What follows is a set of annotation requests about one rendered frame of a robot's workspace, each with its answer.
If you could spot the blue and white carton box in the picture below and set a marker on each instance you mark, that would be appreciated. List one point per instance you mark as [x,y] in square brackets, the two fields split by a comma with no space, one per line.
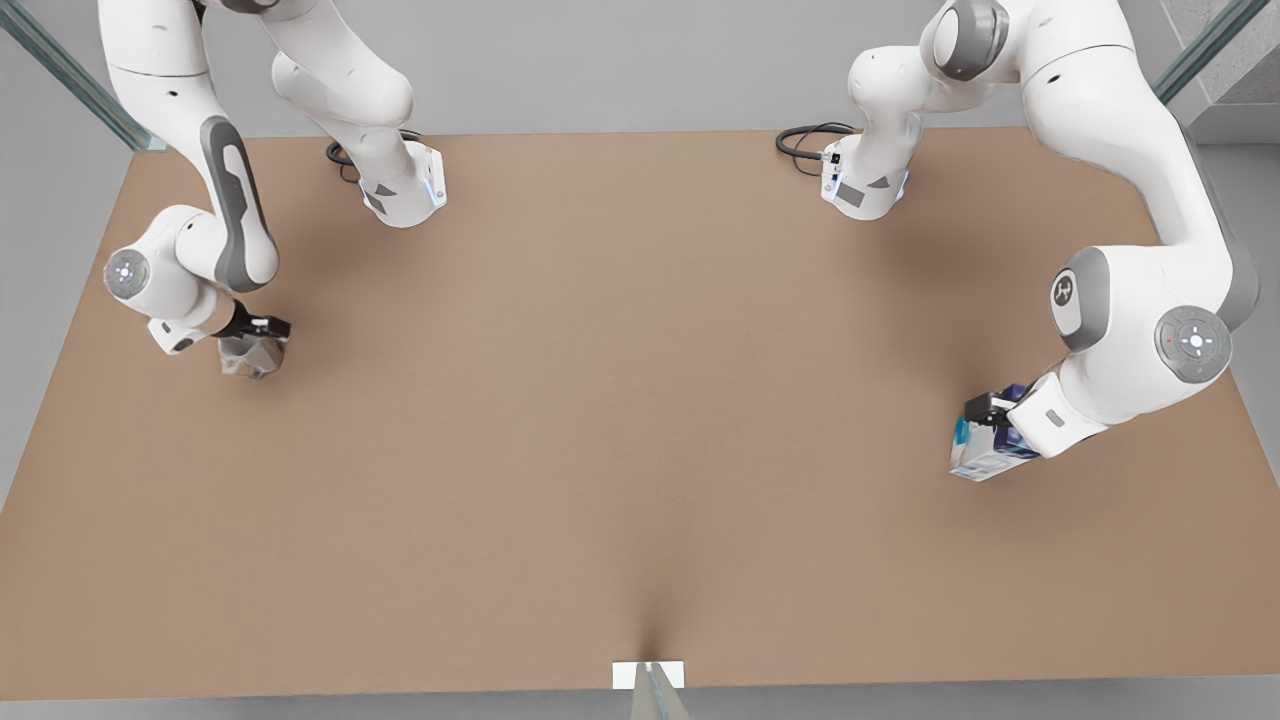
[988,448]

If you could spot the silver frame post with foot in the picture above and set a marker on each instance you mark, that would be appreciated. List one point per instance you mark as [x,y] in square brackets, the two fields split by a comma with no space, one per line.
[652,690]

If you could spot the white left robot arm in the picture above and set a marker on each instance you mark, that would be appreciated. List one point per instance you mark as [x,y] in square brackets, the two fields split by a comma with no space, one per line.
[1120,140]

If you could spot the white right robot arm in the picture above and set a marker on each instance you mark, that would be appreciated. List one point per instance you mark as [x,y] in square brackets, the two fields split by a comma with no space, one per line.
[170,110]

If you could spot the clear glass cup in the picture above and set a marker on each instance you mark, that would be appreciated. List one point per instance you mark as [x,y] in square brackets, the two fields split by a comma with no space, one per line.
[249,356]

